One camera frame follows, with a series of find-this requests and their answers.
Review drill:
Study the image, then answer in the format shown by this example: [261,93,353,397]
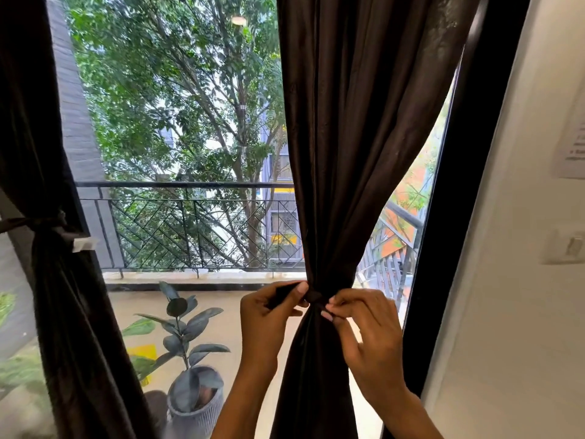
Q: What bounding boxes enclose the white wall switch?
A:
[541,226,585,266]

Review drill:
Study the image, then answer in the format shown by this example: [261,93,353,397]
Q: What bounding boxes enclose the paper notices on window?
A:
[45,0,124,270]

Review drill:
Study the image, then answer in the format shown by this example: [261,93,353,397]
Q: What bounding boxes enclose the person's right hand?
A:
[319,288,408,398]

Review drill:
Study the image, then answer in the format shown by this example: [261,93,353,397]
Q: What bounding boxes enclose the person's left hand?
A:
[239,280,311,376]

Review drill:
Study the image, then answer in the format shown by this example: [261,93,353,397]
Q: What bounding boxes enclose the grey ribbed plant pot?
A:
[166,365,225,439]

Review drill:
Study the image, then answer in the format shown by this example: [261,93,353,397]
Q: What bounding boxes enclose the green trees outside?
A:
[59,0,293,270]

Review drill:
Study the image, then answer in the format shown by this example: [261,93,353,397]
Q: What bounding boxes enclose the black metal balcony railing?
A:
[75,180,426,312]

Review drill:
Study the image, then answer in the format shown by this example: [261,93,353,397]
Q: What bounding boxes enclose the large green plant leaves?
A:
[0,292,158,407]

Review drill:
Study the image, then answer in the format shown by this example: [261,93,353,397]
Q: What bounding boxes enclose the dark brown curtain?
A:
[0,0,156,439]
[269,0,483,439]

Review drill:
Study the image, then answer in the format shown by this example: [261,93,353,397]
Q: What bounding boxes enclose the dark green rubber plant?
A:
[135,280,232,415]

